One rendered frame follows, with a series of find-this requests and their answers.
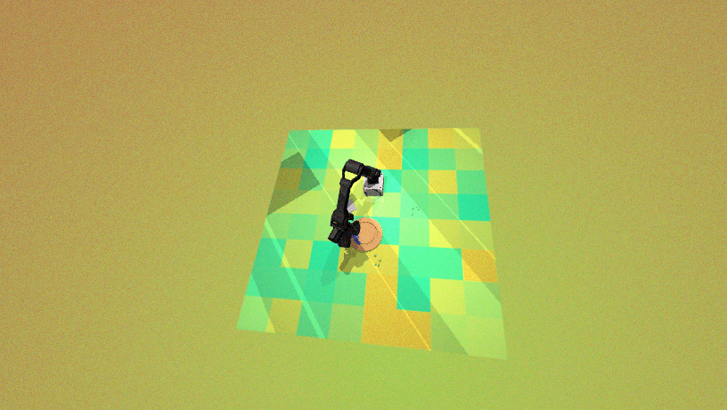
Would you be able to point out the tan round bead board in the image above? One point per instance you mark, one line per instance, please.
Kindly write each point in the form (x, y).
(370, 235)

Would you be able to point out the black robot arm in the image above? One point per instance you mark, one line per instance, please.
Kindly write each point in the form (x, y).
(340, 214)

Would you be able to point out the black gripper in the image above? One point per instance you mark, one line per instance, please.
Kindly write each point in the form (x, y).
(345, 241)

